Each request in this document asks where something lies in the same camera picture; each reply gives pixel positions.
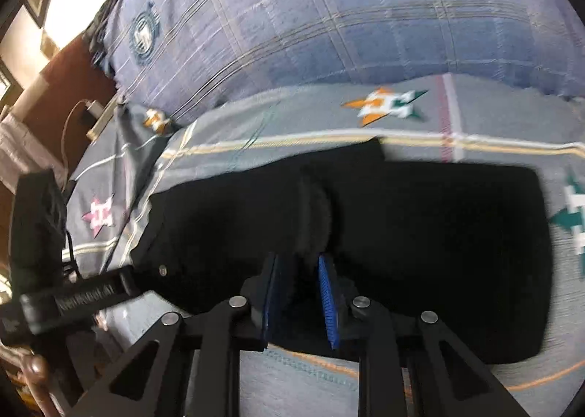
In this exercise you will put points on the grey cloth on nightstand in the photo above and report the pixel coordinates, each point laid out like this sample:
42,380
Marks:
22,153

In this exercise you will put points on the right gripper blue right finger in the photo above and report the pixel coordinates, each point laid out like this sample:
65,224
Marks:
335,292

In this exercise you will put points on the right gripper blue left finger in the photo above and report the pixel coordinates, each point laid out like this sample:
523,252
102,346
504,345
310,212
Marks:
263,296

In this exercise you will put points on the blue plaid pillow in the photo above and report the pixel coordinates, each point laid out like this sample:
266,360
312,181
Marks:
188,56

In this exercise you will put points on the white power bank charger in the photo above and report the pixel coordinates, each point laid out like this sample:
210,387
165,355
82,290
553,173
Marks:
94,108

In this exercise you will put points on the black pants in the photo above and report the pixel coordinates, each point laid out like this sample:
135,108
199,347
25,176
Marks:
469,242

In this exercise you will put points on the grey star patterned quilt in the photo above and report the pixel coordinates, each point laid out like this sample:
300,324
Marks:
454,118

